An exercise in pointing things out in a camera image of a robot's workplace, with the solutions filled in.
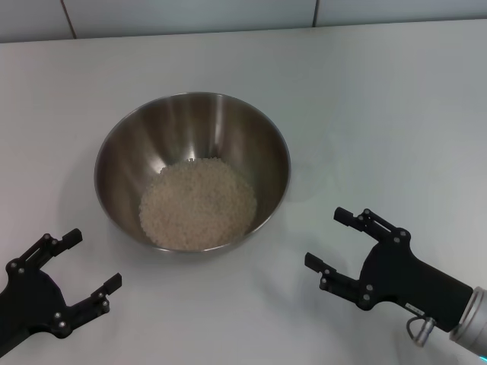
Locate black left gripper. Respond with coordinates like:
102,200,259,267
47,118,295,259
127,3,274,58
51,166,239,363
0,227,123,357

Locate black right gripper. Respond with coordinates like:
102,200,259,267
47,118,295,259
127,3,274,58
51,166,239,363
304,206,475,332

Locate white rice grains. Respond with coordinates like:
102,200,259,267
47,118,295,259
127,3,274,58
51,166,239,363
138,157,258,252

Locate stainless steel mixing bowl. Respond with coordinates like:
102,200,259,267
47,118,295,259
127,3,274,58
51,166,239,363
94,90,292,253

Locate right gripper cable with plug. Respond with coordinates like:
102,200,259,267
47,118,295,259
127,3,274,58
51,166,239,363
405,315,438,348

